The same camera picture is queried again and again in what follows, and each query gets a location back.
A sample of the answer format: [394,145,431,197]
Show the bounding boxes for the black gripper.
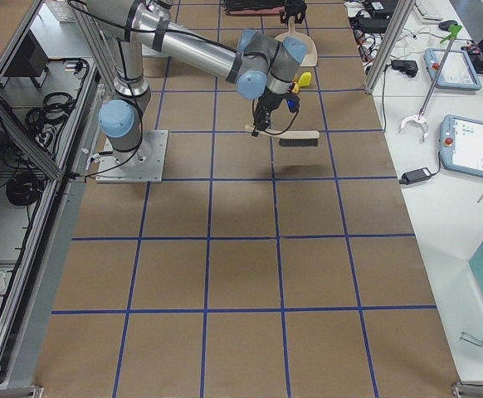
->
[280,0,307,23]
[250,89,300,137]

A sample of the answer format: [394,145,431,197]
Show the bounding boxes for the white hand brush black bristles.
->
[245,124,320,148]

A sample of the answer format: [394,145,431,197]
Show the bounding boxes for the beige plastic dustpan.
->
[276,17,318,67]

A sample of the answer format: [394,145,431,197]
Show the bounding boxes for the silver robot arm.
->
[69,1,320,147]

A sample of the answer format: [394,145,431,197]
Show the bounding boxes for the yellow green sponge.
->
[294,71,312,92]

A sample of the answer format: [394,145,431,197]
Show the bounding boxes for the black power adapter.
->
[399,167,433,186]
[391,60,418,78]

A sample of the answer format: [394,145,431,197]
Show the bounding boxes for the reacher grabber tool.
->
[398,23,462,143]

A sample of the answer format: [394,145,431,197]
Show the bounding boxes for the far teach pendant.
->
[423,48,482,91]

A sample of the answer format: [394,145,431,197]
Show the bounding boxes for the teach pendant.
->
[423,48,482,91]
[439,114,483,178]

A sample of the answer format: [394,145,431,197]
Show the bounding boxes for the near teach pendant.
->
[439,114,483,178]

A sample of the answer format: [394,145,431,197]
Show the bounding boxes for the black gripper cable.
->
[261,99,303,136]

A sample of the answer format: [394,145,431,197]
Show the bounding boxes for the aluminium frame post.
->
[364,0,415,95]

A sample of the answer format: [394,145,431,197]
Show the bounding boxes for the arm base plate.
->
[95,130,168,183]

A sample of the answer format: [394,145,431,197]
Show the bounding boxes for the black cable bundle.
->
[25,91,79,129]

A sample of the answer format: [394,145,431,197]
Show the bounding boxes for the aluminium side frame rail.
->
[0,180,85,388]

